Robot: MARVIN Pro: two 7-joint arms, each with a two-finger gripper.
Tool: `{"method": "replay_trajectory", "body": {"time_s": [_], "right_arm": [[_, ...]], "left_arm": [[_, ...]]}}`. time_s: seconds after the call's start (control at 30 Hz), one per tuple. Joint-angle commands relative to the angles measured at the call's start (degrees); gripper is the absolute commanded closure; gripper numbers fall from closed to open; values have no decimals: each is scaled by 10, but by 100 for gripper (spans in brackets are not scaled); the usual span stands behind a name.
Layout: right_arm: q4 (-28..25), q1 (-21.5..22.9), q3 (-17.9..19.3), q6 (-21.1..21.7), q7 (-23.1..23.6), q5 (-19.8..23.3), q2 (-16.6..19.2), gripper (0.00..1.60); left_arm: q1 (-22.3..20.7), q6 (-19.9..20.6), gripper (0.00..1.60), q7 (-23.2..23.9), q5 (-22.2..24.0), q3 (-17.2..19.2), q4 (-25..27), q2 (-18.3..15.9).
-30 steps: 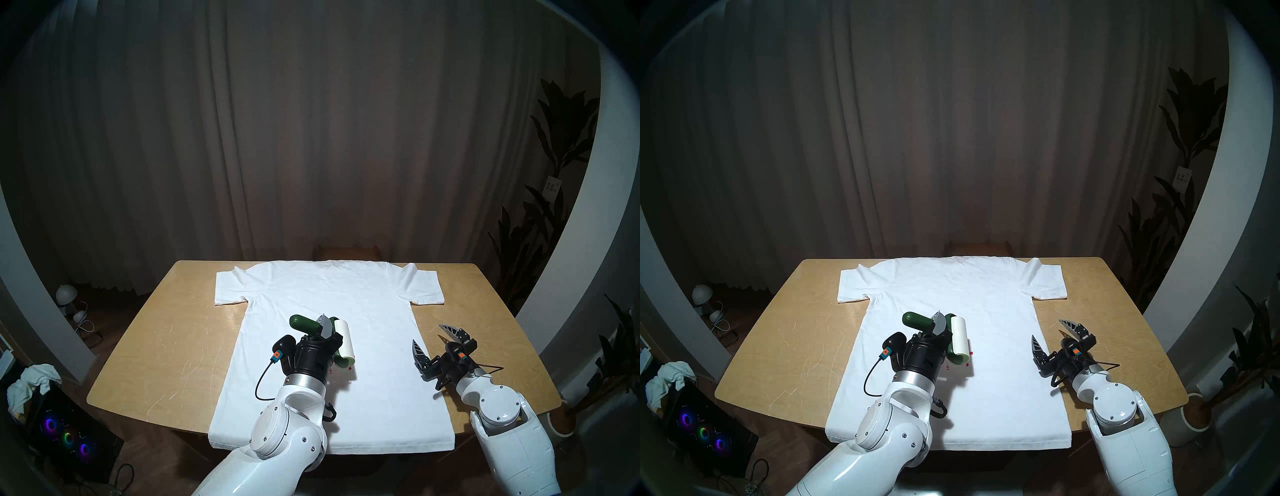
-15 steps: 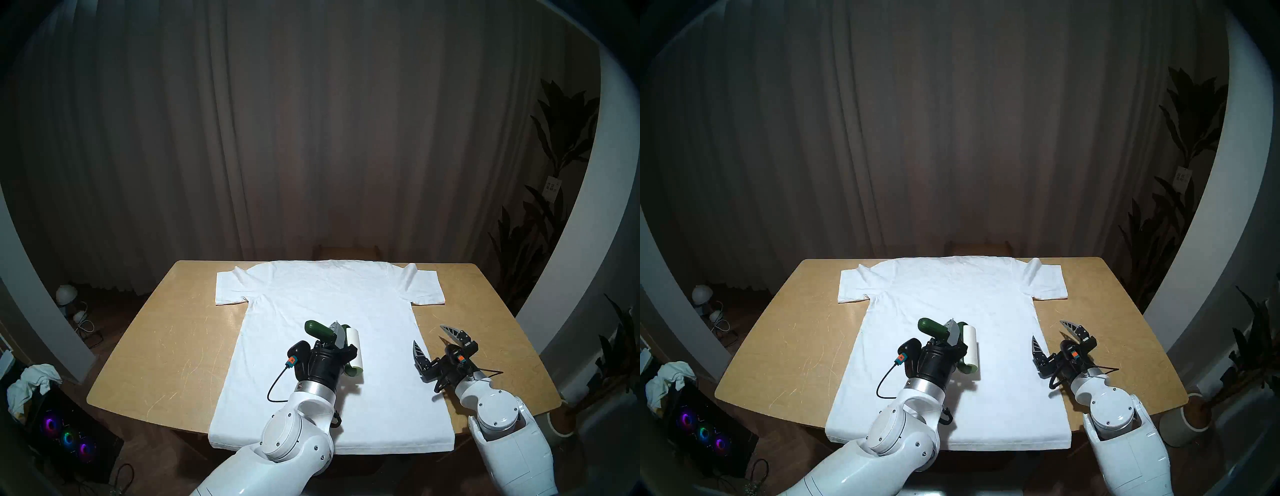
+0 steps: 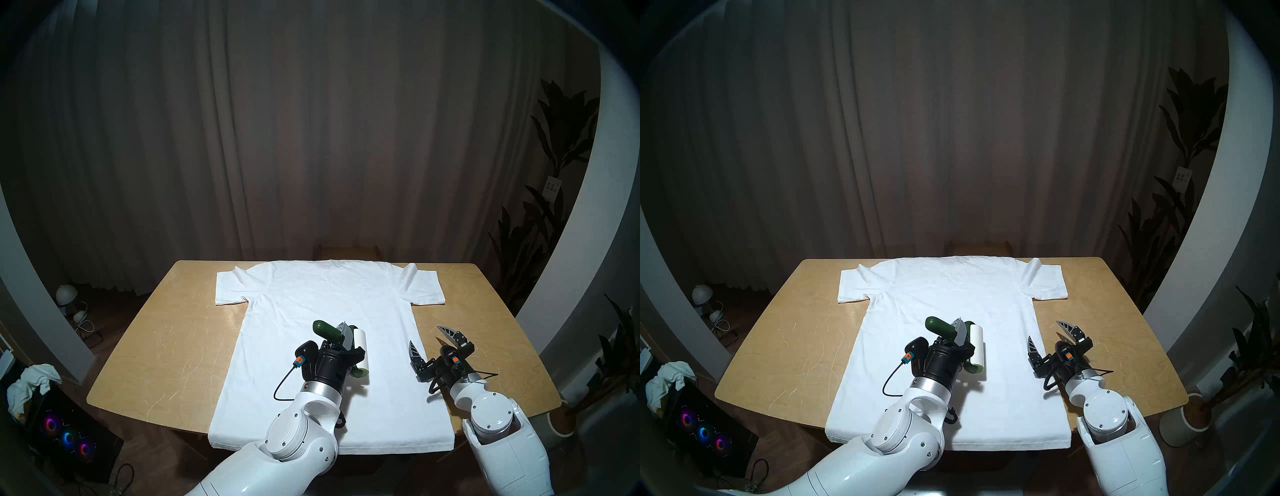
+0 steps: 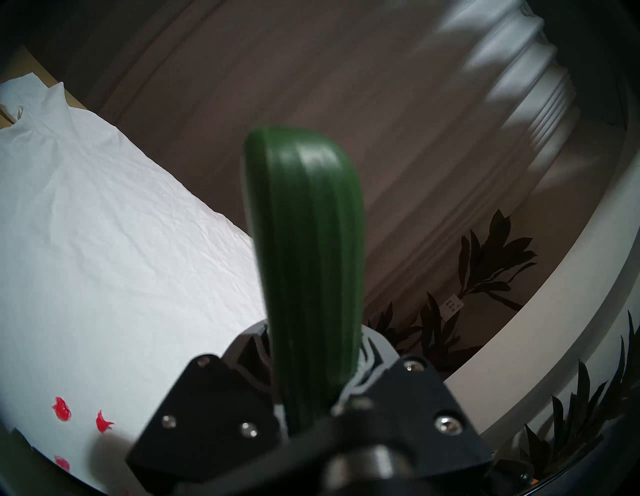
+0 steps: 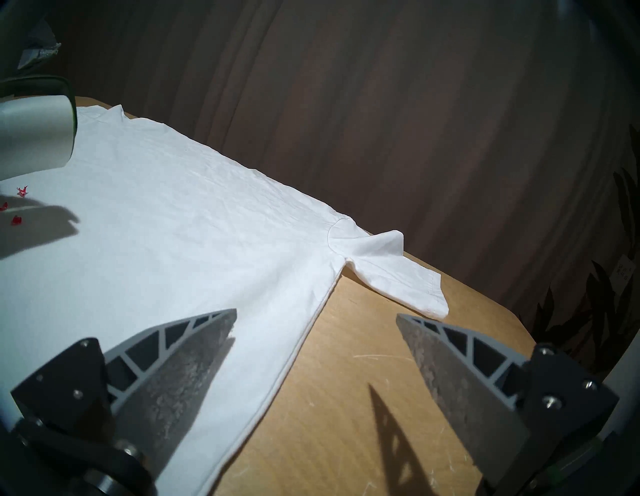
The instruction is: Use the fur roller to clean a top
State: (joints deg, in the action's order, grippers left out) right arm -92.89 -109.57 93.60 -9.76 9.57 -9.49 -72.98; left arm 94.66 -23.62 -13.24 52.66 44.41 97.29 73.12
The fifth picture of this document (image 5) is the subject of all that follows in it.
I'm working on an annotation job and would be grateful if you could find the tall dark leafy plant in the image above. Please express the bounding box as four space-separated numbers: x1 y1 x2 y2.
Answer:
520 125 640 376

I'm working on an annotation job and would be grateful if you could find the crumpled white cloth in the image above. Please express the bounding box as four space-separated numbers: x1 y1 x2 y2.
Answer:
19 20 62 71

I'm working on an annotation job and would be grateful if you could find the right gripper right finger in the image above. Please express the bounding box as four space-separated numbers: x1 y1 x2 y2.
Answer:
396 313 621 490

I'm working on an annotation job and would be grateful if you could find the brown pleated curtain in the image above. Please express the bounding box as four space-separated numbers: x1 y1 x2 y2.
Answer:
45 0 640 351

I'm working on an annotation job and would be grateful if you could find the green handled lint roller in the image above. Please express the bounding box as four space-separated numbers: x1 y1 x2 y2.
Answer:
0 75 78 179

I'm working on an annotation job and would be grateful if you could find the white t-shirt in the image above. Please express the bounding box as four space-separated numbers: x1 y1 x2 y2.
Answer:
0 104 450 496

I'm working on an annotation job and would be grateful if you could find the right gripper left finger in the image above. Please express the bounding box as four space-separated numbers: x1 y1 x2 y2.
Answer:
10 308 237 473

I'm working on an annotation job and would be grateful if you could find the white curved arch pillar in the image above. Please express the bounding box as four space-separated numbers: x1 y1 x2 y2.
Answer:
597 325 640 451

